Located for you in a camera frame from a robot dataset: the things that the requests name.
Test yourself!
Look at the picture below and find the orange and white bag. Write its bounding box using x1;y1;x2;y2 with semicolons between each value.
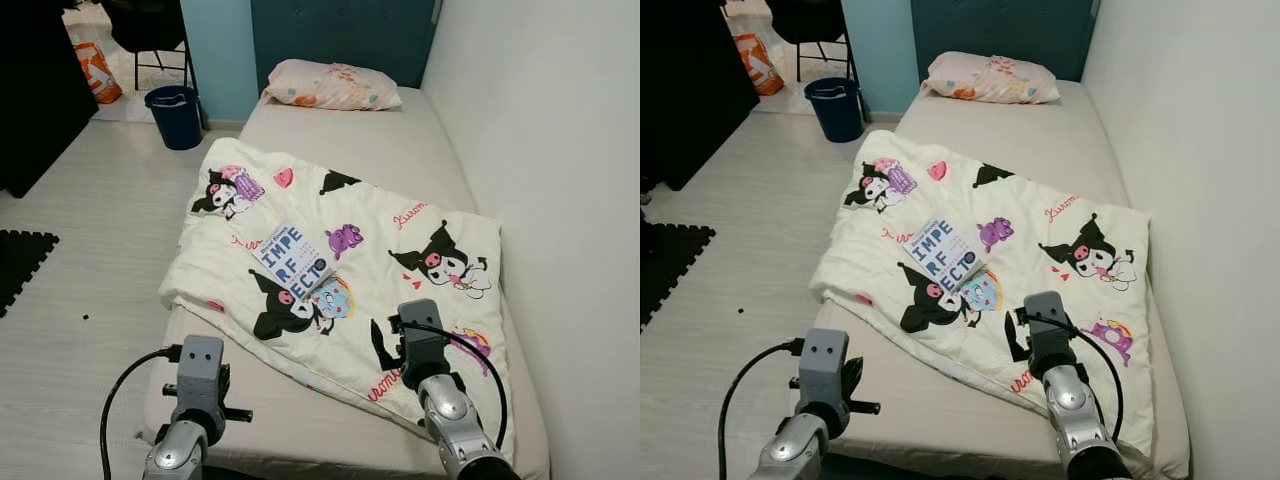
72;40;123;105
733;33;786;98

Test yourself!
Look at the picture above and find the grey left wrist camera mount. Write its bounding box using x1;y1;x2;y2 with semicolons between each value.
800;328;852;413
175;335;227;421

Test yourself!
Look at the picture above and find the black folding chair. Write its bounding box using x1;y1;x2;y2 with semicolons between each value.
765;0;856;83
100;0;196;91

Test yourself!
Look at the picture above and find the teal upholstered headboard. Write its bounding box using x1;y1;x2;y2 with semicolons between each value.
910;0;1098;83
250;0;438;91

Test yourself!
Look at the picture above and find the blue patterned booklet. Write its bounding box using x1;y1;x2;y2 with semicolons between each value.
250;220;338;301
902;215;989;294

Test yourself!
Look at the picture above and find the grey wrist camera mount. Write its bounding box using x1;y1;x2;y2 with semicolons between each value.
175;335;227;421
398;299;451;381
1022;291;1076;373
800;328;852;413

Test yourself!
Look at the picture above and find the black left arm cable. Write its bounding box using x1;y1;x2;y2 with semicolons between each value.
100;345;185;480
718;338;807;480

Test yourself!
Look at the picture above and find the cream cartoon print blanket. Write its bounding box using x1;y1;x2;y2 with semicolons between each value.
160;138;516;463
810;130;1156;456

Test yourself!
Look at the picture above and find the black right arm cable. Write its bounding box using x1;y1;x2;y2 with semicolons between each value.
1015;312;1126;441
390;320;509;451

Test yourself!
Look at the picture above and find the black foam floor mat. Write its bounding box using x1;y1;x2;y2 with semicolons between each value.
0;230;59;319
640;222;716;331

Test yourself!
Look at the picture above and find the mattress with beige sheet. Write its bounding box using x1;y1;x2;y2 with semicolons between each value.
140;85;551;480
800;78;1191;480

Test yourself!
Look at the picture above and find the pink dotted pillow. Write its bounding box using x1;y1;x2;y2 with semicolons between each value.
263;59;403;111
921;52;1061;105

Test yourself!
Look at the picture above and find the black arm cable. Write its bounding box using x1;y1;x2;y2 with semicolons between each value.
100;345;185;480
1015;312;1126;441
718;338;807;480
390;320;509;451

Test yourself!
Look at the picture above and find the black dresser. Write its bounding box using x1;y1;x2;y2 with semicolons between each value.
0;0;101;199
640;0;761;193

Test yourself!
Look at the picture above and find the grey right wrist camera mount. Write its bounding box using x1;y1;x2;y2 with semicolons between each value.
398;299;451;381
1022;291;1076;373

